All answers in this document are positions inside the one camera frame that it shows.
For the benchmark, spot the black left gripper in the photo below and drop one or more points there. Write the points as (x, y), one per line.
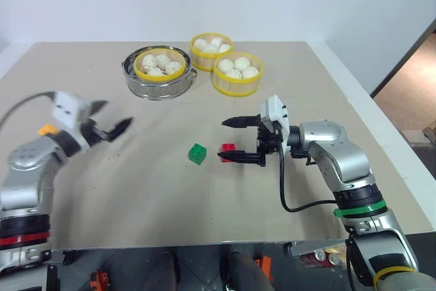
(93, 133)

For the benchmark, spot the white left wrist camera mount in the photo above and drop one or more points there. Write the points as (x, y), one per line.
(68, 107)

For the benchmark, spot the red drink can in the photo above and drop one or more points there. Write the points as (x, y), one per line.
(332, 259)
(319, 255)

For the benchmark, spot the speckled white steamed bun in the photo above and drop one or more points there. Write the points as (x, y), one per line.
(148, 61)
(162, 61)
(155, 72)
(173, 67)

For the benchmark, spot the brown wooden furniture piece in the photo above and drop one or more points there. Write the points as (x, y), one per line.
(430, 133)

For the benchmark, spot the stainless steel steamer pot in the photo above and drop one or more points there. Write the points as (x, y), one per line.
(153, 88)

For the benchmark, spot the dark rounded shape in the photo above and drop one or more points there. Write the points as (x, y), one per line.
(243, 270)

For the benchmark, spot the red toy cube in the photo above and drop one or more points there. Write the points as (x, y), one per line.
(227, 148)

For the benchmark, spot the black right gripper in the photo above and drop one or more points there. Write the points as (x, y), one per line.
(267, 139)

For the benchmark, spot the orange plastic bracket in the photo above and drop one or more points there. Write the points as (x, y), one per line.
(265, 265)
(98, 279)

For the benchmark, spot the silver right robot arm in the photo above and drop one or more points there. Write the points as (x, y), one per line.
(340, 154)

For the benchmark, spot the yellow-rimmed bamboo steamer basket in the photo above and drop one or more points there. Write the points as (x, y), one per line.
(160, 79)
(201, 62)
(235, 86)

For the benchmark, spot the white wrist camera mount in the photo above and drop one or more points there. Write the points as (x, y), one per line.
(68, 107)
(273, 111)

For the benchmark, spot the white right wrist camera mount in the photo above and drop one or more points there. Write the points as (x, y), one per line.
(273, 111)

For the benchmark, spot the orange toy cube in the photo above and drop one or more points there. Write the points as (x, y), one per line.
(47, 129)

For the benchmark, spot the plain white steamed bun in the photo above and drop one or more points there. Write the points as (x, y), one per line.
(225, 48)
(225, 64)
(216, 41)
(242, 62)
(210, 49)
(249, 72)
(233, 74)
(199, 44)

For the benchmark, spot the green toy cube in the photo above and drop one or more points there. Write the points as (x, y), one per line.
(197, 154)

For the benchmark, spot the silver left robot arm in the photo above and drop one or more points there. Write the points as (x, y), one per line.
(27, 161)

